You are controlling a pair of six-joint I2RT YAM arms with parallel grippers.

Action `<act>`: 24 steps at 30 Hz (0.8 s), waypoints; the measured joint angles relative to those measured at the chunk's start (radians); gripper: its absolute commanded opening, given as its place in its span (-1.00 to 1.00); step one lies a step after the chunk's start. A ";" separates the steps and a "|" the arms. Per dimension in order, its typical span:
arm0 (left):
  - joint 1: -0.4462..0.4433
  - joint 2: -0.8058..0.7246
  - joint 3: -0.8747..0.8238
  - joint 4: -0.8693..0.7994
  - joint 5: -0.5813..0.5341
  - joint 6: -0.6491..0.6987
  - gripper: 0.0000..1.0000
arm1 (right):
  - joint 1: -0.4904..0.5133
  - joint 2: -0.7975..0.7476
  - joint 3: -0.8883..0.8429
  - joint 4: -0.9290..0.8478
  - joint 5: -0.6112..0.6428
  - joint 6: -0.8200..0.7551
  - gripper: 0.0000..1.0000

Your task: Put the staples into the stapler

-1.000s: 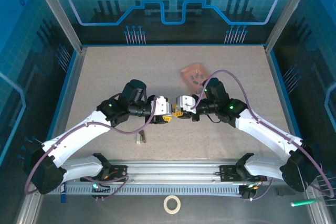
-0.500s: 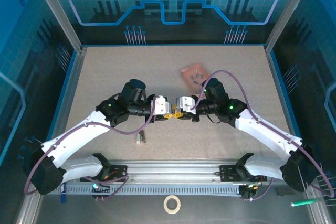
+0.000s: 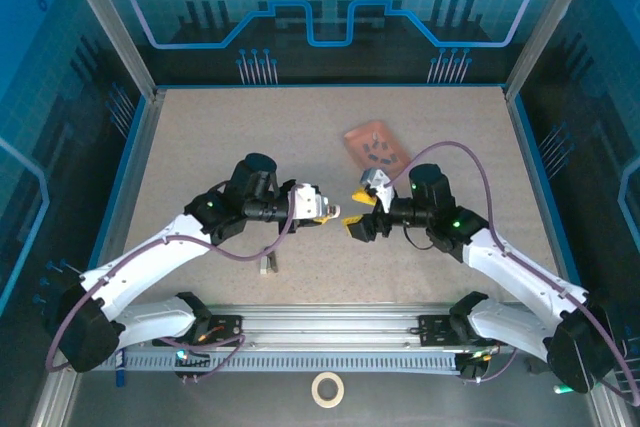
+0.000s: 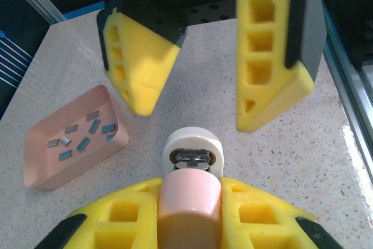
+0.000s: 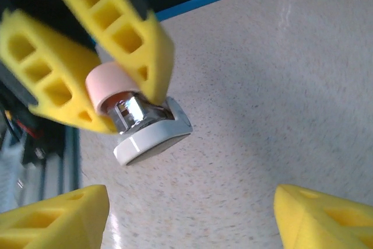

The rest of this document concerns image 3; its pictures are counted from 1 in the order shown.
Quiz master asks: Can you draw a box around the grey and white stapler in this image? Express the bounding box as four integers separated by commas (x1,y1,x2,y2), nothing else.
258,245,280,276

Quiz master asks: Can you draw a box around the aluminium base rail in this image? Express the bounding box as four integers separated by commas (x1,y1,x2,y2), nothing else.
117,302,521,349

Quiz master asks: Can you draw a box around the grey slotted cable duct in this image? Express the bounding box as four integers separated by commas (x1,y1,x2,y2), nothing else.
79,350,464,374

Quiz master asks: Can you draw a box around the black connector hub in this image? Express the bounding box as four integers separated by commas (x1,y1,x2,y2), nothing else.
455,350,490,384
172,346,212,384

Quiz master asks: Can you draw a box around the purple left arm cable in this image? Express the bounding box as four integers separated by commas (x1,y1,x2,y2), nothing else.
45,184,306,374

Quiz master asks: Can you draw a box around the aluminium frame post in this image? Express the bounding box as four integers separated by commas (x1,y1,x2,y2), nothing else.
503,0,604,101
54,0,159,101

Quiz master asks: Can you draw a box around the short purple cable loop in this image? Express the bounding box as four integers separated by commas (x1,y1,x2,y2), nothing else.
462,344,520,386
159,332,247,384

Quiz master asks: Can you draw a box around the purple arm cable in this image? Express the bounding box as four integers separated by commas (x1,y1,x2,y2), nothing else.
45,184,306,374
387,140,640,407

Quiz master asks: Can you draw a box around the pink plastic tray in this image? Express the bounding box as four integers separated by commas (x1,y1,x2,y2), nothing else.
343,119,412,182

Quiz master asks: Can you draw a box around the aluminium side rail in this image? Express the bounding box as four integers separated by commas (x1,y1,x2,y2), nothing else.
29,88,167,427
503,86,621,427

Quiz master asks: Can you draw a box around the black sponge block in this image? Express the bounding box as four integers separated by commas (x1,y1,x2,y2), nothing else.
523,354,552,374

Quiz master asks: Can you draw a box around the beige tape roll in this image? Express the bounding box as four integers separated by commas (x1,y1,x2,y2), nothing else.
310,371,346,408

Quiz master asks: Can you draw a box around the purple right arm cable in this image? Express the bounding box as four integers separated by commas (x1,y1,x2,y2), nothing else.
387,140,640,407

